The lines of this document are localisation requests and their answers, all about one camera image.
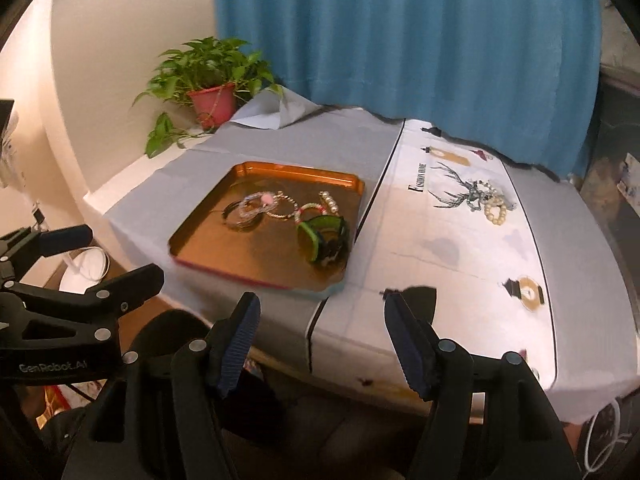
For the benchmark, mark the white printed table runner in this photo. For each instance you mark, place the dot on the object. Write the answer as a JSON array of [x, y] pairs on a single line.
[[491, 295]]

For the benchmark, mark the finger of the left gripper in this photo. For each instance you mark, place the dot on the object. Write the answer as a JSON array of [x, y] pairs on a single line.
[[27, 245], [36, 319]]

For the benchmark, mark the green black smartwatch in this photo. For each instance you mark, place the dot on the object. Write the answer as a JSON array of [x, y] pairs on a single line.
[[323, 240]]

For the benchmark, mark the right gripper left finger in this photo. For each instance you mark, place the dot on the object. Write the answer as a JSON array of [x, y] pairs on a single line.
[[159, 420]]

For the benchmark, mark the green potted plant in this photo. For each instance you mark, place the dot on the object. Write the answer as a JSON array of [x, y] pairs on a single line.
[[213, 77]]

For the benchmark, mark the orange metal tray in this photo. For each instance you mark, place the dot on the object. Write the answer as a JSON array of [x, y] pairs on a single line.
[[245, 227]]

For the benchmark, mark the white floor fan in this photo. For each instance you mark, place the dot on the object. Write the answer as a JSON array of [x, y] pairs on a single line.
[[86, 266]]

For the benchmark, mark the dark storage cabinet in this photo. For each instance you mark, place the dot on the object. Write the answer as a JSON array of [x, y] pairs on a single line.
[[611, 186]]

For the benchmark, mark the grey table cloth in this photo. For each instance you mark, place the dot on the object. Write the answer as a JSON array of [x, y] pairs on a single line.
[[595, 337]]

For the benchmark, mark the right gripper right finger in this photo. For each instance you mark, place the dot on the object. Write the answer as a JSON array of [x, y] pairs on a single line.
[[489, 417]]

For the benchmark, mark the blue curtain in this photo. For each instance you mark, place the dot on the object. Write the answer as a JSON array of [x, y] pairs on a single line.
[[517, 76]]

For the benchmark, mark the pile of tangled jewelry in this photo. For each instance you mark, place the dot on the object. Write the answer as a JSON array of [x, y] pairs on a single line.
[[481, 193]]

